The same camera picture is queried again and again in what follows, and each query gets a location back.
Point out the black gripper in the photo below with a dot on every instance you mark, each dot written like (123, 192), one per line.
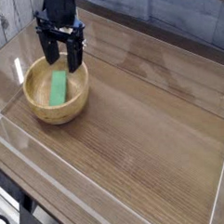
(58, 22)

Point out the wooden bowl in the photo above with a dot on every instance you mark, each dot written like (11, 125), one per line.
(36, 89)

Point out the green rectangular block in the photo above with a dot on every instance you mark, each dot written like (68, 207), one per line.
(58, 88)

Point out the clear acrylic tray wall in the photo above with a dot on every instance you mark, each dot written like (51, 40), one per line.
(148, 147)

